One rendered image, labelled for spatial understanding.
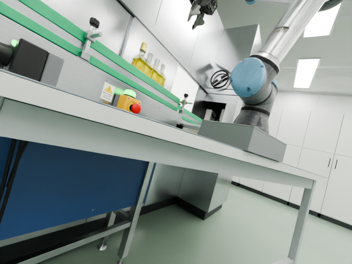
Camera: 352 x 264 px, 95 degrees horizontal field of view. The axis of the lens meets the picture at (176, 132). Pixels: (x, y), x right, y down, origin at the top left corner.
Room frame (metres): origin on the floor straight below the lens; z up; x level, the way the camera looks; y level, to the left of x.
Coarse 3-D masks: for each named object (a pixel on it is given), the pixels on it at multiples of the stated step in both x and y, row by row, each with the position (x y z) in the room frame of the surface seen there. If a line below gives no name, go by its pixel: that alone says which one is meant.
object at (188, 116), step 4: (180, 108) 1.16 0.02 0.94; (184, 108) 1.20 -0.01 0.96; (184, 112) 1.22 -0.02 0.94; (188, 112) 1.26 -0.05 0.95; (184, 116) 1.23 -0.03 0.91; (188, 116) 1.28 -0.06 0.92; (192, 116) 1.33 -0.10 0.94; (196, 116) 1.39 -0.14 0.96; (188, 120) 1.29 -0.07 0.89; (192, 120) 1.34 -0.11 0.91; (196, 120) 1.41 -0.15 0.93; (200, 120) 1.46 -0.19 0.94; (200, 124) 1.48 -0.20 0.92
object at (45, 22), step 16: (0, 0) 0.35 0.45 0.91; (16, 0) 0.36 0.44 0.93; (32, 0) 0.38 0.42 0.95; (16, 16) 0.37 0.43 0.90; (32, 16) 0.39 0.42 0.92; (48, 16) 0.41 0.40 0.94; (48, 32) 0.42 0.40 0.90; (64, 32) 0.45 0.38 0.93; (80, 32) 0.48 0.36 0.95; (64, 48) 0.46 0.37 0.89; (80, 48) 0.49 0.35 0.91; (96, 48) 0.52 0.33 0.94; (96, 64) 0.54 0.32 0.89; (112, 64) 0.58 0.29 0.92; (128, 64) 0.63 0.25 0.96; (128, 80) 0.65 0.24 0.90; (144, 80) 0.71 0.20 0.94; (160, 96) 0.83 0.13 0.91; (176, 96) 0.93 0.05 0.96
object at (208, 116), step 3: (207, 111) 1.94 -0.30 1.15; (210, 111) 1.92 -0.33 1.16; (213, 111) 1.96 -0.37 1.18; (222, 111) 1.82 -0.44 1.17; (207, 114) 1.93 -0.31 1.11; (210, 114) 1.91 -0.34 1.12; (213, 114) 1.98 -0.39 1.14; (222, 114) 1.81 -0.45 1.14; (204, 117) 1.95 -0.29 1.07; (207, 117) 1.93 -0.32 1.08; (210, 117) 1.92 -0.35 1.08; (222, 117) 1.81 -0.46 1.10; (213, 120) 2.02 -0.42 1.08
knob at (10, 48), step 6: (0, 42) 0.32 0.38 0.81; (0, 48) 0.31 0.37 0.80; (6, 48) 0.32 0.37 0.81; (12, 48) 0.33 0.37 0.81; (0, 54) 0.31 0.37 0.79; (6, 54) 0.32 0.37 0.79; (12, 54) 0.32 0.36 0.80; (0, 60) 0.32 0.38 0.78; (6, 60) 0.32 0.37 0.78; (6, 66) 0.33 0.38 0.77
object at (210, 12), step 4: (200, 0) 0.79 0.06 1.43; (204, 0) 0.79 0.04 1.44; (208, 0) 0.77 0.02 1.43; (212, 0) 0.77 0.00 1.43; (200, 4) 0.80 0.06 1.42; (204, 4) 0.78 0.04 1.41; (208, 4) 0.77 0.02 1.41; (212, 4) 0.78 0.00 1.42; (216, 4) 0.79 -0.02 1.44; (200, 8) 0.82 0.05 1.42; (204, 8) 0.81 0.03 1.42; (208, 8) 0.78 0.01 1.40; (212, 8) 0.79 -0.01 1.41; (204, 12) 0.83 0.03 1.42; (208, 12) 0.81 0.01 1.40; (212, 12) 0.81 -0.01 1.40
